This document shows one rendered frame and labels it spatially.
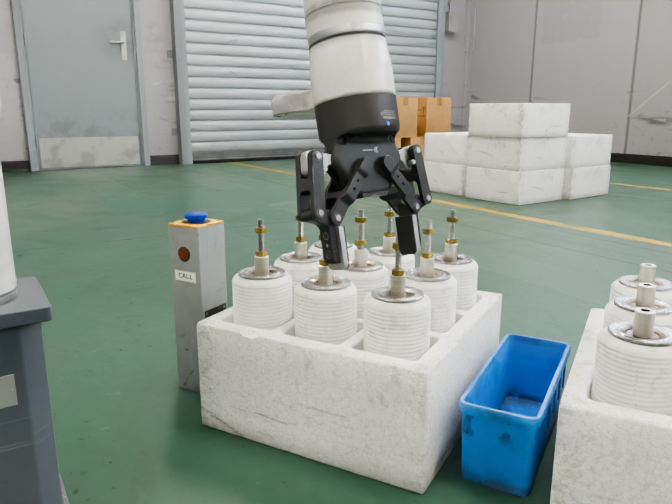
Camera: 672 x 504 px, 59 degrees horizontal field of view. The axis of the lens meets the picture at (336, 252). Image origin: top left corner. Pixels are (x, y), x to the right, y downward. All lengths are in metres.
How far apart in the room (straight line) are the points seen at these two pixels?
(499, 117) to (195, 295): 2.62
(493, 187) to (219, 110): 3.30
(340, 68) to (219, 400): 0.63
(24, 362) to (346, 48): 0.48
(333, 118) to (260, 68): 5.72
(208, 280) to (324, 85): 0.62
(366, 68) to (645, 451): 0.51
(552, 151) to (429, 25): 4.09
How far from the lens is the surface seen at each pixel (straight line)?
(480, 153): 3.58
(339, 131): 0.53
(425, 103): 4.84
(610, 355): 0.77
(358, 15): 0.55
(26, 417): 0.78
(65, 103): 5.74
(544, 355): 1.12
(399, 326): 0.83
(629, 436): 0.76
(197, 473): 0.94
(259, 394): 0.95
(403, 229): 0.59
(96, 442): 1.06
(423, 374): 0.80
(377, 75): 0.54
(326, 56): 0.54
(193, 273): 1.08
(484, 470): 0.90
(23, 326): 0.74
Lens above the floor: 0.51
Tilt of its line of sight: 13 degrees down
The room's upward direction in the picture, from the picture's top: straight up
